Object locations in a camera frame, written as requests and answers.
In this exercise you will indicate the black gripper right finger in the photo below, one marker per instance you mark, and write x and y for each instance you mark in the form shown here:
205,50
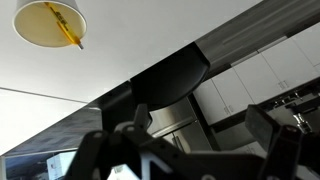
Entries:
263,128

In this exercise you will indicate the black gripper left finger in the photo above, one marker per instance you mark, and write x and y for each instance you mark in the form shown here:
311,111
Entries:
142,117

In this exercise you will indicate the yellow pen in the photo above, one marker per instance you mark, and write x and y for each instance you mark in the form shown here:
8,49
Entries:
64,26

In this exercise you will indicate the white paper cup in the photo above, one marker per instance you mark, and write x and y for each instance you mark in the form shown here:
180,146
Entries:
35,23

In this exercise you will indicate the stainless steel refrigerator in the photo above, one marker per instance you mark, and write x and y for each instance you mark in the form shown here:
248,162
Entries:
179,125

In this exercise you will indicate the black chair behind table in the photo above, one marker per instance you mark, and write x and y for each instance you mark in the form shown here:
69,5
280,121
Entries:
171,79

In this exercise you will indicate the white kitchen cabinets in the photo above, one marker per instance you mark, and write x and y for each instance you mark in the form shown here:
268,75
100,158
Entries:
262,76

